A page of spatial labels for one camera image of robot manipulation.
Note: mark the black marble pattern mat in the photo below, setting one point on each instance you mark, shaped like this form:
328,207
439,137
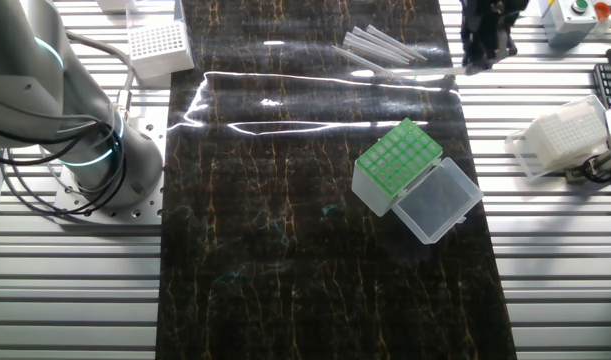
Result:
285,275

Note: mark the black keyboard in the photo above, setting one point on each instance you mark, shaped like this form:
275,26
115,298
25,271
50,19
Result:
610,82

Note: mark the green pipette tip holder box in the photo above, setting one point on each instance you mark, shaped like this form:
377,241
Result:
395,160

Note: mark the grey button control box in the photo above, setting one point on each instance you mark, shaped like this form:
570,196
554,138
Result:
567,27

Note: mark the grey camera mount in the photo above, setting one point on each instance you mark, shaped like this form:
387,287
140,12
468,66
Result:
610,159

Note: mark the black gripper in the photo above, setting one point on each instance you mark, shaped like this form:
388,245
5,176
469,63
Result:
487,17

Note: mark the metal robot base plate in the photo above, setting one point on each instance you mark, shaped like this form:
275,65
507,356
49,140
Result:
152,130

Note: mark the white tip rack tilted box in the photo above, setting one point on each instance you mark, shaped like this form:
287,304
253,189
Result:
565,135

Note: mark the white tip rack clear lid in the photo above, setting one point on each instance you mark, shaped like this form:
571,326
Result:
157,42

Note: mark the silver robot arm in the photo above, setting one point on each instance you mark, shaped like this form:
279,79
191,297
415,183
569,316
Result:
25,75

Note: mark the orange capped white tube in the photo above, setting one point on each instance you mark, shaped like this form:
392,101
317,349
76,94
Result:
602,10

